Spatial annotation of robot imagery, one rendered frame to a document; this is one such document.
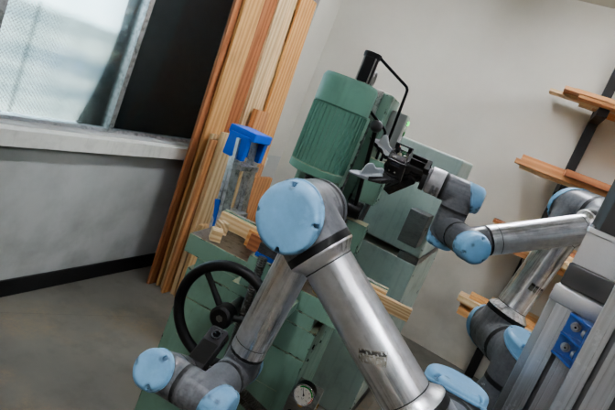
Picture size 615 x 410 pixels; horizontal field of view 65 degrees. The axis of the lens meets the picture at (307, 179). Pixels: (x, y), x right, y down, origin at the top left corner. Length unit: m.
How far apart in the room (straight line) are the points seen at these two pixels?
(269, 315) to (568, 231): 0.75
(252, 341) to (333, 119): 0.69
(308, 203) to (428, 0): 3.39
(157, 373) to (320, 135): 0.79
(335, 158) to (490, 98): 2.46
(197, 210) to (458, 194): 1.94
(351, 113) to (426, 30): 2.59
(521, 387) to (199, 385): 0.63
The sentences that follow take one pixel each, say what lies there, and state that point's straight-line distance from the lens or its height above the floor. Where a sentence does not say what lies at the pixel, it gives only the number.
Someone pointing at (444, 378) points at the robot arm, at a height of 1.05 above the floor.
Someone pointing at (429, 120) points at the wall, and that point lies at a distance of 3.80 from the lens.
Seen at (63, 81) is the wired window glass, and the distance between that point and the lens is 2.49.
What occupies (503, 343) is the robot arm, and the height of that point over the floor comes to 1.01.
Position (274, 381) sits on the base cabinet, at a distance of 1.52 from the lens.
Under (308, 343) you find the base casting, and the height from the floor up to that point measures 0.77.
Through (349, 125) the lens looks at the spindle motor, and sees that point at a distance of 1.42.
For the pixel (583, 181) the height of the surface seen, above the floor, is 1.56.
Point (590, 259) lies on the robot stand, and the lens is 1.09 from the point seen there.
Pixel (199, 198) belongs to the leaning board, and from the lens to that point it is 2.95.
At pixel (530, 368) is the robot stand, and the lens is 1.11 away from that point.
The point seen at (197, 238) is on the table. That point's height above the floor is 0.89.
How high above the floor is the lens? 1.40
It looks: 9 degrees down
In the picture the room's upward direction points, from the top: 22 degrees clockwise
